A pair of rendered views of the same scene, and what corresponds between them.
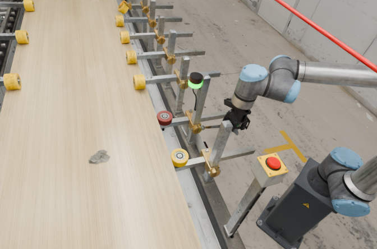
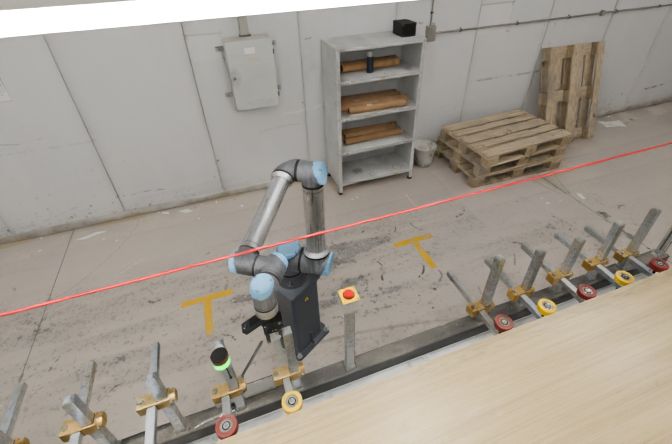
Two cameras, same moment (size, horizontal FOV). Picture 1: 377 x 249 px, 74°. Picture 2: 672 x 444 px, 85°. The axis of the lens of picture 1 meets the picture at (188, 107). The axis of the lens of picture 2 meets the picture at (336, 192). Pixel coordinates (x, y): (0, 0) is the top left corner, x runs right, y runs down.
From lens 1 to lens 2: 0.93 m
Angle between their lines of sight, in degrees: 61
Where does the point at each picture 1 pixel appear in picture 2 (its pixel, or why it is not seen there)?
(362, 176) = (317, 245)
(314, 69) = (258, 237)
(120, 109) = not seen: outside the picture
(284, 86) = (279, 265)
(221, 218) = (339, 372)
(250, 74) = (268, 288)
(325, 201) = (310, 281)
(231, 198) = not seen: hidden behind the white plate
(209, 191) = (310, 382)
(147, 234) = (380, 429)
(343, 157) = (289, 251)
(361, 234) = not seen: hidden behind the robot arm
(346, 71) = (267, 216)
